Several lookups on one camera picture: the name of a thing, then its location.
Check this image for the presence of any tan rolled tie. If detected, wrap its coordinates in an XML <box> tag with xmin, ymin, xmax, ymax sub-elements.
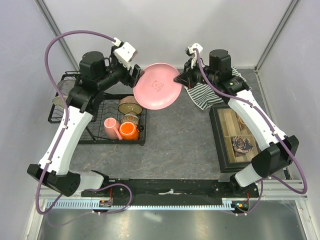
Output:
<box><xmin>236</xmin><ymin>115</ymin><xmax>247</xmax><ymax>131</ymax></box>

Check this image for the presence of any speckled grey plate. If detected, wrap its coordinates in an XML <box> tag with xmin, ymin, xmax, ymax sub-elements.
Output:
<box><xmin>52</xmin><ymin>95</ymin><xmax>68</xmax><ymax>109</ymax></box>

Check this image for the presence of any pink plate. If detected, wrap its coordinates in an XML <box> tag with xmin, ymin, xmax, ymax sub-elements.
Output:
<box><xmin>133</xmin><ymin>63</ymin><xmax>182</xmax><ymax>110</ymax></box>

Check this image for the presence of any striped towel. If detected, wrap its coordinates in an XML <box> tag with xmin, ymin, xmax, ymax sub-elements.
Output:
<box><xmin>184</xmin><ymin>66</ymin><xmax>247</xmax><ymax>111</ymax></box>

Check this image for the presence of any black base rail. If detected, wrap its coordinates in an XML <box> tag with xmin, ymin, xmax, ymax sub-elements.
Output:
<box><xmin>82</xmin><ymin>177</ymin><xmax>261</xmax><ymax>207</ymax></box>

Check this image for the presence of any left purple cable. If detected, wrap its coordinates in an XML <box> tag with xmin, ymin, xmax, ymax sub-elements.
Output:
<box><xmin>36</xmin><ymin>30</ymin><xmax>116</xmax><ymax>227</ymax></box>

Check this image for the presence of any clear glass plate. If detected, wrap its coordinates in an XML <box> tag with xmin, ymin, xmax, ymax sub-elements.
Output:
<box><xmin>57</xmin><ymin>79</ymin><xmax>76</xmax><ymax>96</ymax></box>

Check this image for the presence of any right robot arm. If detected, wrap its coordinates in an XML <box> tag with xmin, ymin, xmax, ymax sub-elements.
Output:
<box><xmin>174</xmin><ymin>43</ymin><xmax>299</xmax><ymax>197</ymax></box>

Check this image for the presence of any floral rolled tie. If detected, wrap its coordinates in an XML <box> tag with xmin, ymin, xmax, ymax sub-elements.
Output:
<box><xmin>231</xmin><ymin>136</ymin><xmax>254</xmax><ymax>157</ymax></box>

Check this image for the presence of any black glass-lid display box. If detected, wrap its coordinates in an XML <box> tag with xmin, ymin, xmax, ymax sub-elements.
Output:
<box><xmin>209</xmin><ymin>104</ymin><xmax>260</xmax><ymax>173</ymax></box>

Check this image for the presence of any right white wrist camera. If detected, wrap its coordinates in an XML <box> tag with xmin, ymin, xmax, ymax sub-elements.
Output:
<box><xmin>185</xmin><ymin>42</ymin><xmax>203</xmax><ymax>69</ymax></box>

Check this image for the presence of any white cable duct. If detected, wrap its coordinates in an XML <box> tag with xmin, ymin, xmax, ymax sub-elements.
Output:
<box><xmin>53</xmin><ymin>199</ymin><xmax>235</xmax><ymax>211</ymax></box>

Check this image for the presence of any orange mug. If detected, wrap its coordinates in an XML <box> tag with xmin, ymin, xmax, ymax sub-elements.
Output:
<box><xmin>118</xmin><ymin>121</ymin><xmax>144</xmax><ymax>141</ymax></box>

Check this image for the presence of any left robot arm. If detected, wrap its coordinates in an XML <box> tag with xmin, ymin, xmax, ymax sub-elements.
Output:
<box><xmin>27</xmin><ymin>47</ymin><xmax>143</xmax><ymax>197</ymax></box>

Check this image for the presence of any patterned small bowl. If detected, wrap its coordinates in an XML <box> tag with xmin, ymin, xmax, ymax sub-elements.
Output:
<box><xmin>120</xmin><ymin>112</ymin><xmax>140</xmax><ymax>125</ymax></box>

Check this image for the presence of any brown bowl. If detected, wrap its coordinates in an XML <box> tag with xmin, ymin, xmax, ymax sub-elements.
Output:
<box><xmin>118</xmin><ymin>95</ymin><xmax>143</xmax><ymax>115</ymax></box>

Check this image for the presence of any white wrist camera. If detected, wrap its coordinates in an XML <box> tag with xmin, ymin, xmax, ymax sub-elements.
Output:
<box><xmin>185</xmin><ymin>42</ymin><xmax>203</xmax><ymax>69</ymax></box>
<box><xmin>113</xmin><ymin>37</ymin><xmax>138</xmax><ymax>70</ymax></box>

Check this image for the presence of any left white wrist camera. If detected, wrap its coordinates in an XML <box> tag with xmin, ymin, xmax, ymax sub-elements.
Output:
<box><xmin>113</xmin><ymin>37</ymin><xmax>138</xmax><ymax>70</ymax></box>

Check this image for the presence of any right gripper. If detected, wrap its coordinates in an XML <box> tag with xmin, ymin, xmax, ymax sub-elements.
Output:
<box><xmin>175</xmin><ymin>57</ymin><xmax>218</xmax><ymax>89</ymax></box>

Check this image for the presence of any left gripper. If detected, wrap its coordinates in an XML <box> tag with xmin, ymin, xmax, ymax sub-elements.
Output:
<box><xmin>97</xmin><ymin>46</ymin><xmax>145</xmax><ymax>91</ymax></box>

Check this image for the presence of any pink mug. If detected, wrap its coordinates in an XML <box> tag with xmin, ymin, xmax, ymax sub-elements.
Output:
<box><xmin>104</xmin><ymin>117</ymin><xmax>123</xmax><ymax>140</ymax></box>

